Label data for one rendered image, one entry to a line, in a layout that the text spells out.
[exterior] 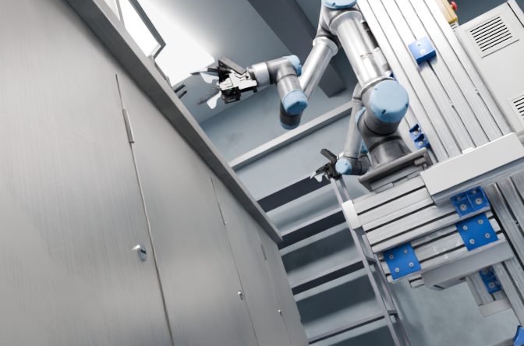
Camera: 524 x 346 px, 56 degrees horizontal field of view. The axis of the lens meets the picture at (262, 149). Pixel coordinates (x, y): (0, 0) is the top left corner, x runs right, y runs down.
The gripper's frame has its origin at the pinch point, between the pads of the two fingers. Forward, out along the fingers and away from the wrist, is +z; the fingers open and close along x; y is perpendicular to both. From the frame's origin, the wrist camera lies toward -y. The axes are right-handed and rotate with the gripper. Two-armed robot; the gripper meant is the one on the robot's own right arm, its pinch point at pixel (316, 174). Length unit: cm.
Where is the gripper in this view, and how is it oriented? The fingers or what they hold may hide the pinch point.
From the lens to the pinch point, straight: 265.8
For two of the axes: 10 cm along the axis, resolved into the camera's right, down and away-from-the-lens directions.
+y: 3.9, 8.6, -3.2
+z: -5.9, 5.1, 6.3
